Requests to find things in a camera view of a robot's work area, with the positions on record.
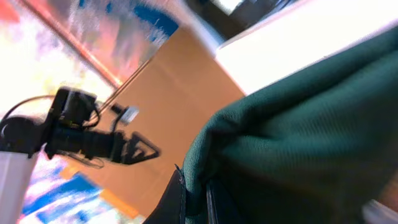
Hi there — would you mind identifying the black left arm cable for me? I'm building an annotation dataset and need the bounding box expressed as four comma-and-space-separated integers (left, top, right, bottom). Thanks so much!
0, 95, 57, 131

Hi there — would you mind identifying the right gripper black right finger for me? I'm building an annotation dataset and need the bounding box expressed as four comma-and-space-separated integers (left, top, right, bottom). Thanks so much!
206, 180, 236, 224

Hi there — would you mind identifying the green garment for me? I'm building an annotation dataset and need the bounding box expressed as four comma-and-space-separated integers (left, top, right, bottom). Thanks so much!
182, 28, 397, 223

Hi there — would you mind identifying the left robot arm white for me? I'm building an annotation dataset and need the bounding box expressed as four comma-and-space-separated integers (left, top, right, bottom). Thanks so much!
1, 86, 161, 223

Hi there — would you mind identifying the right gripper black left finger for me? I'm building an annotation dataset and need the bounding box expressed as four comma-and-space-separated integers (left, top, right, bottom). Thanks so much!
143, 164, 187, 224

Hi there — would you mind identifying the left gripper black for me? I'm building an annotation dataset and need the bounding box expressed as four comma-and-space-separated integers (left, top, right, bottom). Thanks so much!
45, 86, 161, 165

